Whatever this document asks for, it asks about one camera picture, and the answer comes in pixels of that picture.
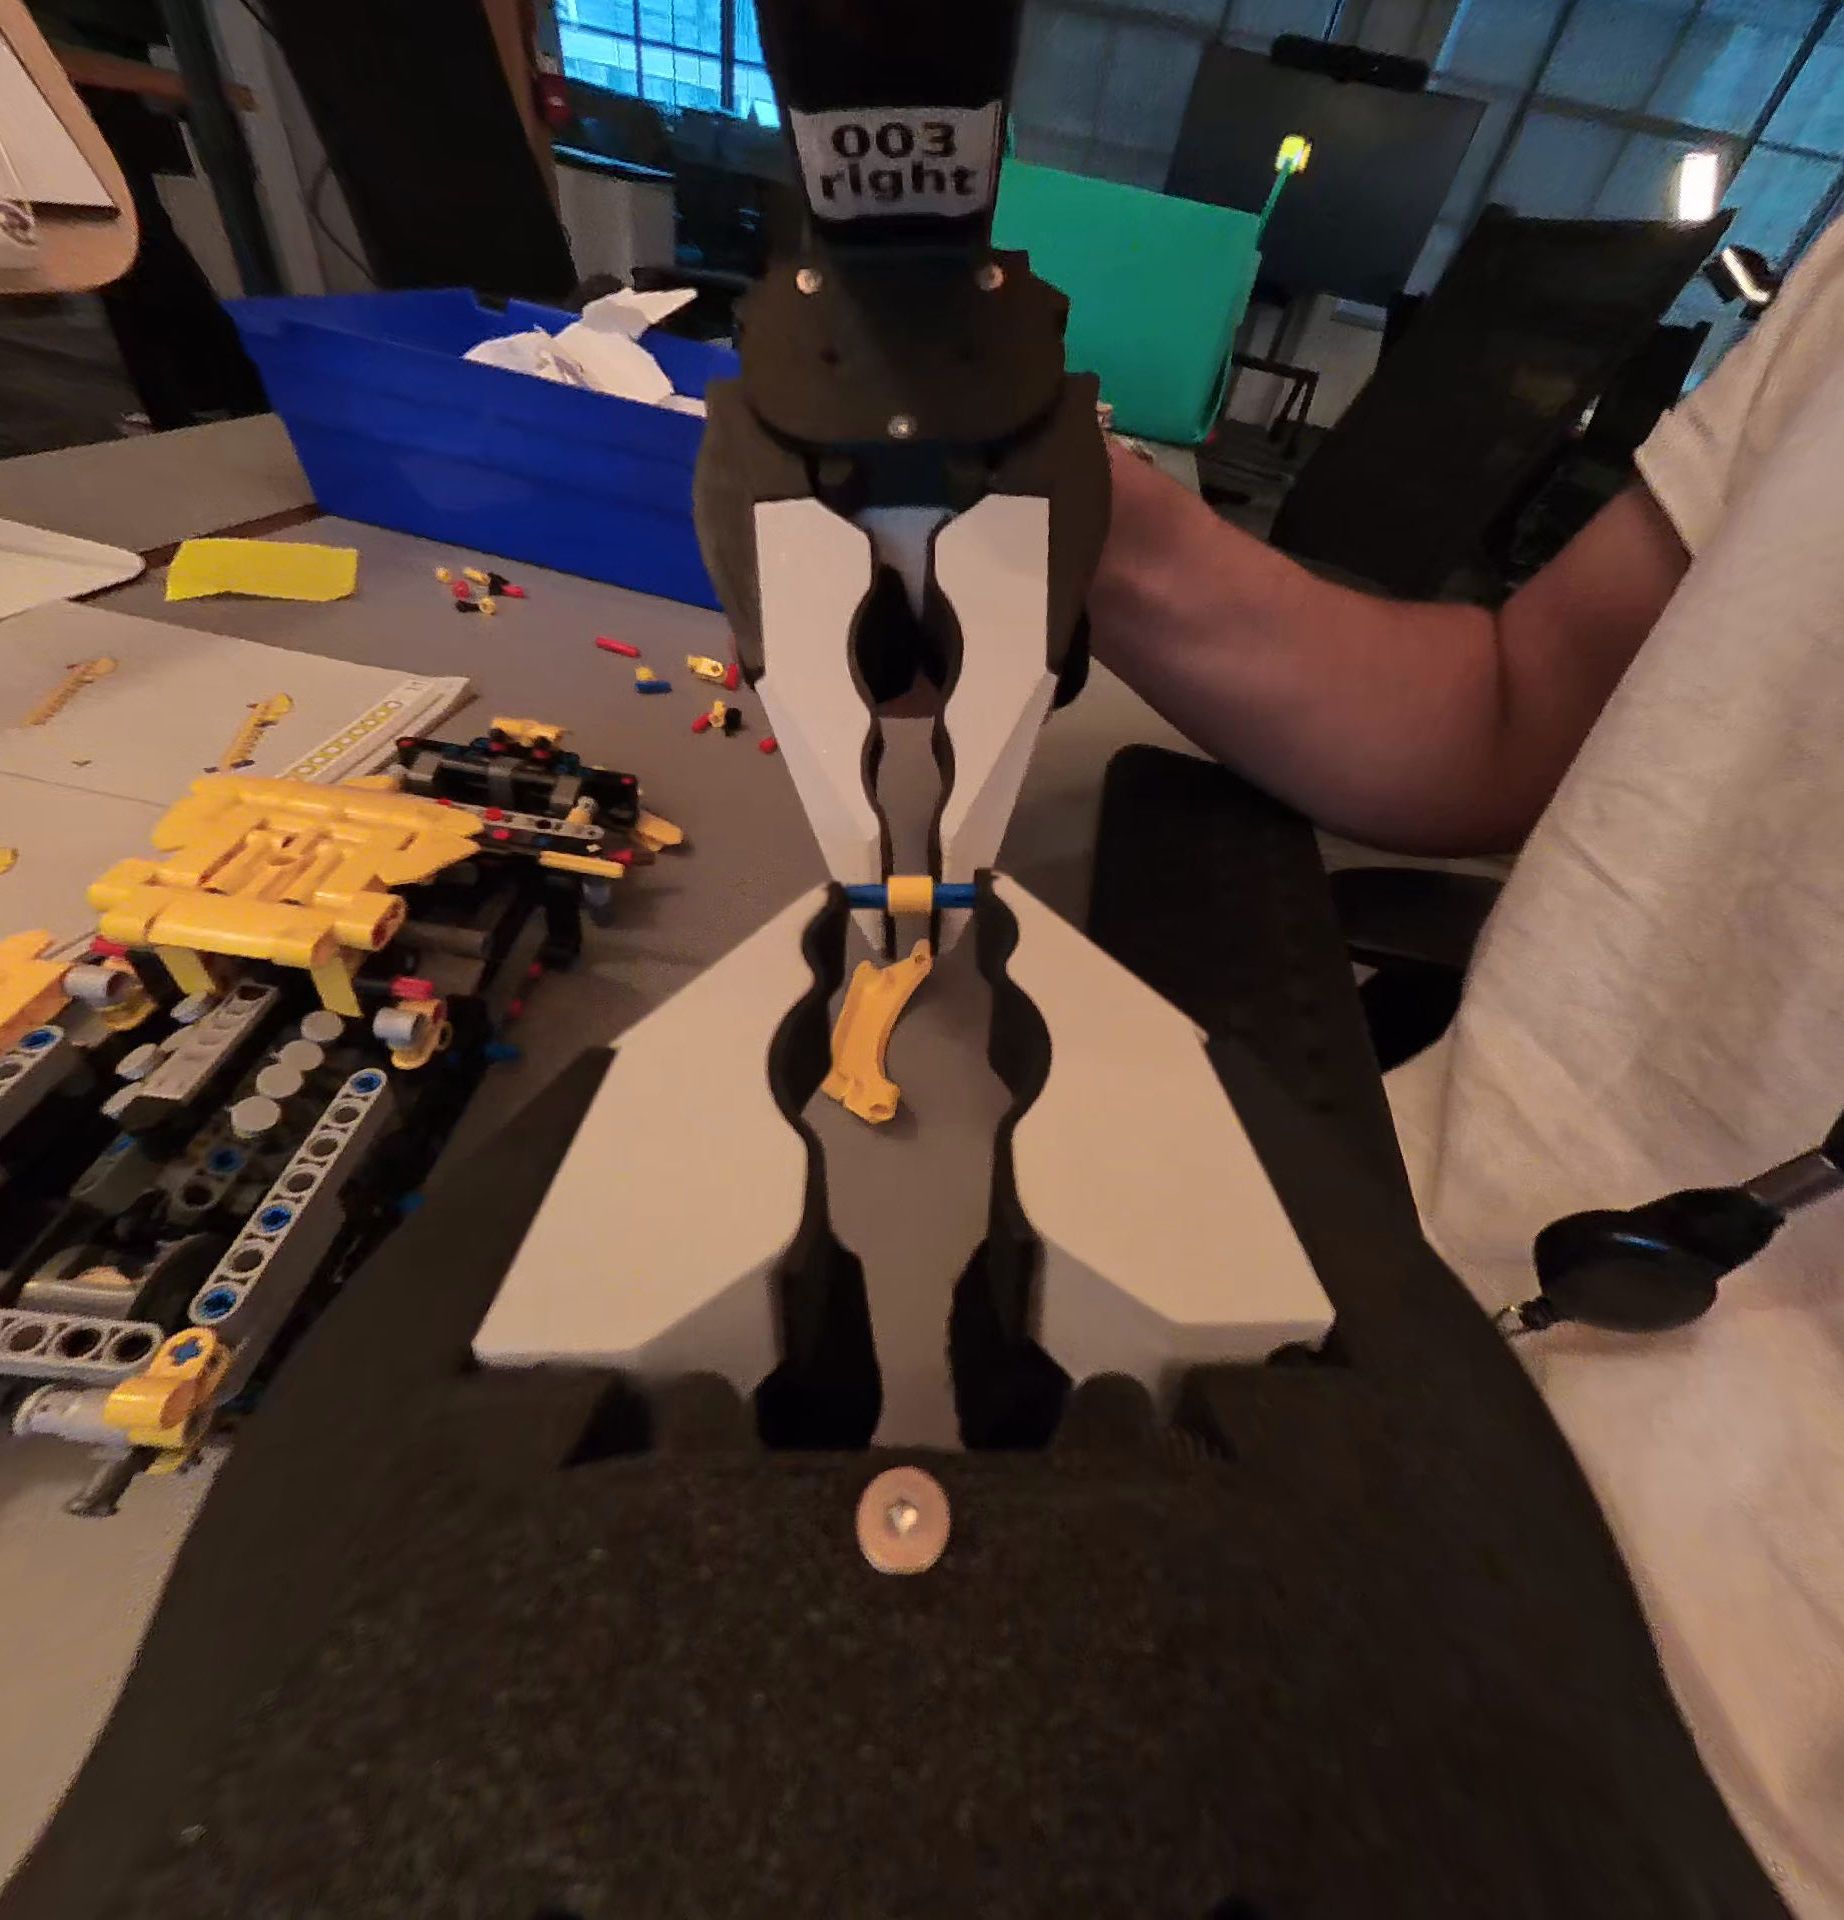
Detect person's right forearm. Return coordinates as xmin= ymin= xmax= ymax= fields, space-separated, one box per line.
xmin=1088 ymin=436 xmax=1696 ymax=857

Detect yellow black toy car model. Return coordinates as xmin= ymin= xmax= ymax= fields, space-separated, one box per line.
xmin=0 ymin=717 xmax=688 ymax=1517

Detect black monitor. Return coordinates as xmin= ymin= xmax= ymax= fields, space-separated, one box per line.
xmin=262 ymin=0 xmax=582 ymax=303

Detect large black screen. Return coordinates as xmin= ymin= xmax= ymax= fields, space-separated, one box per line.
xmin=1164 ymin=44 xmax=1488 ymax=308

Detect yellow paper note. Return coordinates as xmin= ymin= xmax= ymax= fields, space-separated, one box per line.
xmin=165 ymin=539 xmax=362 ymax=605

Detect wooden document stand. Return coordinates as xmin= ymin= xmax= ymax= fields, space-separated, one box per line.
xmin=0 ymin=0 xmax=148 ymax=634

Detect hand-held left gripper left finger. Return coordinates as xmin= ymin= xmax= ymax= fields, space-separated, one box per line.
xmin=472 ymin=882 xmax=882 ymax=1454

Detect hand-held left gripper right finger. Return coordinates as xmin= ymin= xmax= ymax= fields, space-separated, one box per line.
xmin=949 ymin=867 xmax=1339 ymax=1454

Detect building instruction booklet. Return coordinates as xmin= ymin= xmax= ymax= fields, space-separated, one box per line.
xmin=0 ymin=601 xmax=474 ymax=962

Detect blue storage bin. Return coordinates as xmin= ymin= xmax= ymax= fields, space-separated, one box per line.
xmin=224 ymin=286 xmax=744 ymax=615

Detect grey desk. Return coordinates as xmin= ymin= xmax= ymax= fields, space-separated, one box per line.
xmin=0 ymin=411 xmax=1224 ymax=1863

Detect printed instruction sheet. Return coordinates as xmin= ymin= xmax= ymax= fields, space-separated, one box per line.
xmin=0 ymin=0 xmax=119 ymax=242

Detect yellow curved arch piece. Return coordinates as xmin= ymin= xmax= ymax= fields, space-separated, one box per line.
xmin=821 ymin=941 xmax=935 ymax=1128

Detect scattered small toy pieces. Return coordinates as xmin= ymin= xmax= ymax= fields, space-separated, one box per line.
xmin=435 ymin=561 xmax=781 ymax=758

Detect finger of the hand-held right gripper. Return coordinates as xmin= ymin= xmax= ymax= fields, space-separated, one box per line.
xmin=753 ymin=498 xmax=888 ymax=950
xmin=929 ymin=495 xmax=1051 ymax=950

